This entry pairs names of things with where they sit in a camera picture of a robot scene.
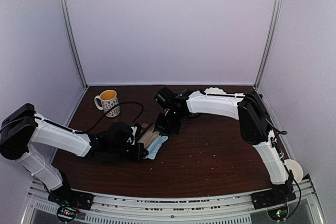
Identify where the front aluminium rail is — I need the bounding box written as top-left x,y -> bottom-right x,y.
19,179 -> 327,223

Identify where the white floral mug yellow inside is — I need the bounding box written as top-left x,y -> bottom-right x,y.
94,90 -> 120,118

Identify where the light blue cloth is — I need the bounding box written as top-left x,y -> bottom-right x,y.
143,135 -> 169,160

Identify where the right aluminium frame post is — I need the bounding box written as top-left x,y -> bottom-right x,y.
254,0 -> 283,89

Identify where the white fluted ceramic bowl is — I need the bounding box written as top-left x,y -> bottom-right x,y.
204,87 -> 227,95

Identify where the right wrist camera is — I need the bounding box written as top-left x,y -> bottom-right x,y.
154,86 -> 176,109

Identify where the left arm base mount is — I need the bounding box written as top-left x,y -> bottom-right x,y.
48,191 -> 94,223

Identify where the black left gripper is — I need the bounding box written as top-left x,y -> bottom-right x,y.
109,143 -> 149,161

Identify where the aluminium frame post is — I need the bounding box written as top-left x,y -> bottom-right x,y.
254,0 -> 283,89
60,0 -> 88,89

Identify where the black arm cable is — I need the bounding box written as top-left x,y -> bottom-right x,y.
83,101 -> 144,133
267,119 -> 302,217

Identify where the left aluminium frame post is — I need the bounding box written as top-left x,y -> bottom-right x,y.
60,0 -> 88,89

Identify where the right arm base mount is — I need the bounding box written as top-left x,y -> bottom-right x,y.
251,190 -> 296,222

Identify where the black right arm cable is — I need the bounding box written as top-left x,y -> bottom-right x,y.
267,119 -> 302,217

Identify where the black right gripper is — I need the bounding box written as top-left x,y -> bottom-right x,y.
156,109 -> 185,134

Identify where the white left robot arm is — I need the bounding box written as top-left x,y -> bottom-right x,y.
1,103 -> 146,205

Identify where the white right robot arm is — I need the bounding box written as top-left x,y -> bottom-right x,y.
154,87 -> 289,204

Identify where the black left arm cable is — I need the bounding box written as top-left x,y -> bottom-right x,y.
83,101 -> 144,133

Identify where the white paper cup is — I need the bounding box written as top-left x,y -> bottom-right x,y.
285,159 -> 304,183

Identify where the black quilted glasses case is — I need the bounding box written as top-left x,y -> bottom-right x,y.
136,124 -> 164,149

